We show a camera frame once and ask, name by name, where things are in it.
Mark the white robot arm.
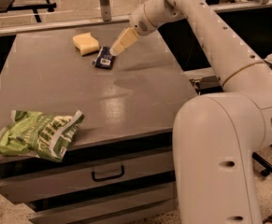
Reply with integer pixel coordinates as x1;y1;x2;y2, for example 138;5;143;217
110;0;272;224

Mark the green chip bag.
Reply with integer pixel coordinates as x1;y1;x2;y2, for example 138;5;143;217
0;110;85;162

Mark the black drawer handle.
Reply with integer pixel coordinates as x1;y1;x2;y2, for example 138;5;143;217
91;165;125;182

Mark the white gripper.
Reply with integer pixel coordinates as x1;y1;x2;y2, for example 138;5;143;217
109;3;157;56

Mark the grey metal rail beam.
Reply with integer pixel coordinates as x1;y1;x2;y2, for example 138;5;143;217
184;67;220;91

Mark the grey drawer cabinet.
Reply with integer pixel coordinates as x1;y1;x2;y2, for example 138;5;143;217
0;29;195;224

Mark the black rolling stand base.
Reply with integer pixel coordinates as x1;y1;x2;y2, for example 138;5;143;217
252;152;272;176

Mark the yellow sponge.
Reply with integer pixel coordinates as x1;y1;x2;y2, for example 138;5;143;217
73;33;99;56

